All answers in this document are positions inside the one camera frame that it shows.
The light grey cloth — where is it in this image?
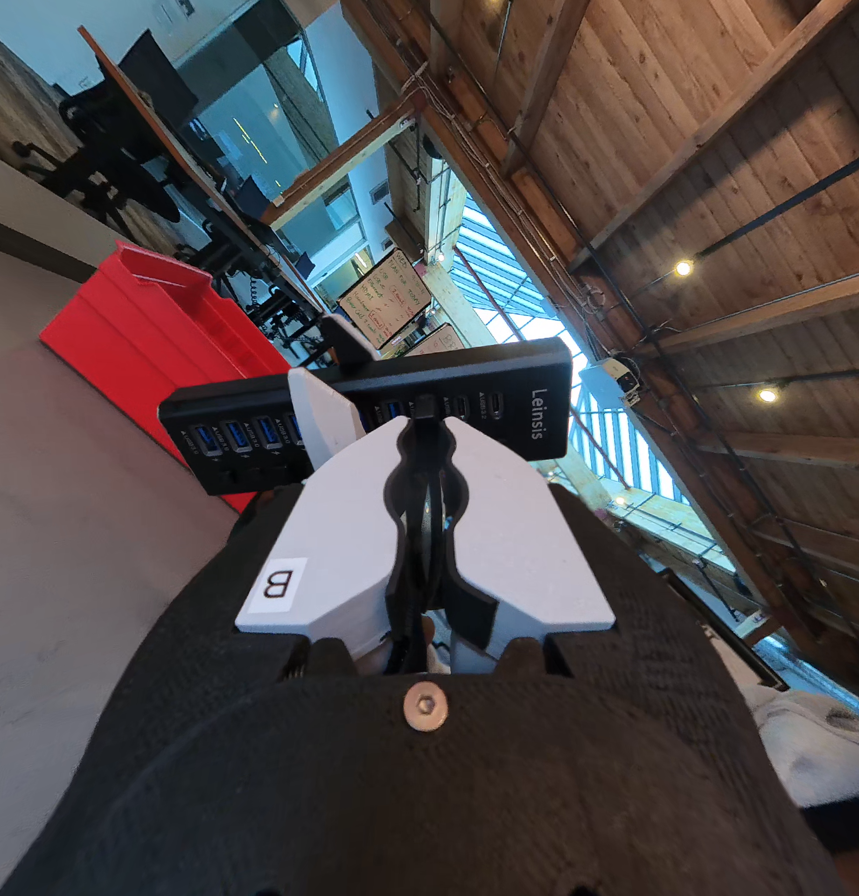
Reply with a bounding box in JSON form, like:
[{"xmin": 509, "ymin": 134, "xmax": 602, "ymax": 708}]
[{"xmin": 740, "ymin": 682, "xmax": 859, "ymax": 811}]

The red plastic bin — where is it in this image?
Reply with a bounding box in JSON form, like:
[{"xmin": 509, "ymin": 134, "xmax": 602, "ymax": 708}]
[{"xmin": 39, "ymin": 241, "xmax": 294, "ymax": 516}]

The black office chair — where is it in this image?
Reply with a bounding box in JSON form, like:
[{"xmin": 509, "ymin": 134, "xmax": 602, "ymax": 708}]
[{"xmin": 12, "ymin": 85, "xmax": 183, "ymax": 226}]

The black usb hub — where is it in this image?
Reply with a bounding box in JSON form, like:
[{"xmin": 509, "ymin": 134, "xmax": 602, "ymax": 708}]
[{"xmin": 158, "ymin": 337, "xmax": 574, "ymax": 498}]

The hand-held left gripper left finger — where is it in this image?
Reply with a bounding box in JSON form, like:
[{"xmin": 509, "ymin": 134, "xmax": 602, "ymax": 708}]
[{"xmin": 235, "ymin": 416, "xmax": 411, "ymax": 648}]

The black computer monitor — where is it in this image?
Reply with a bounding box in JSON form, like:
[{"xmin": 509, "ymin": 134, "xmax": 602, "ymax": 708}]
[{"xmin": 117, "ymin": 28, "xmax": 200, "ymax": 128}]

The large whiteboard with writing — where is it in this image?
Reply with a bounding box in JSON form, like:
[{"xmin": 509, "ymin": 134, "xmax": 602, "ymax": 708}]
[{"xmin": 337, "ymin": 248, "xmax": 433, "ymax": 351}]

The long wooden office desk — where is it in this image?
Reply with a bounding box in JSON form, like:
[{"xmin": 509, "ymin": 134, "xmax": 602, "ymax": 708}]
[{"xmin": 77, "ymin": 26, "xmax": 327, "ymax": 319}]

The white ceiling-mounted device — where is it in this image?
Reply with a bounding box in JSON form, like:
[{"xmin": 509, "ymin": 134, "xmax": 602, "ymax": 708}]
[{"xmin": 578, "ymin": 354, "xmax": 644, "ymax": 408}]

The small whiteboard with writing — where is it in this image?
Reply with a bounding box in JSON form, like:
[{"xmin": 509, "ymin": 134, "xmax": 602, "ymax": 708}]
[{"xmin": 404, "ymin": 322, "xmax": 466, "ymax": 358}]

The skylight window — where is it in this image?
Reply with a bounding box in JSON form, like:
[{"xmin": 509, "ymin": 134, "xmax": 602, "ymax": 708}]
[{"xmin": 445, "ymin": 195, "xmax": 684, "ymax": 506}]

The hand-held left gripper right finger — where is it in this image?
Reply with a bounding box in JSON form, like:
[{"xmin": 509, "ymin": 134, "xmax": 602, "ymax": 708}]
[{"xmin": 440, "ymin": 416, "xmax": 616, "ymax": 662}]

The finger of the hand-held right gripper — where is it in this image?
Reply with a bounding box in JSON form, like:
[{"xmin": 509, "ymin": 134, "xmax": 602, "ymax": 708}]
[
  {"xmin": 287, "ymin": 367, "xmax": 366, "ymax": 471},
  {"xmin": 320, "ymin": 314, "xmax": 383, "ymax": 374}
]

